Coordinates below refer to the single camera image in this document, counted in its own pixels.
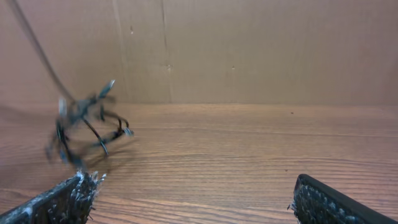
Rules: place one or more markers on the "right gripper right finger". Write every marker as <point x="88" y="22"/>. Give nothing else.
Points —
<point x="316" y="202"/>

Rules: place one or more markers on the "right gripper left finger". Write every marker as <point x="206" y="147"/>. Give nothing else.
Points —
<point x="69" y="202"/>

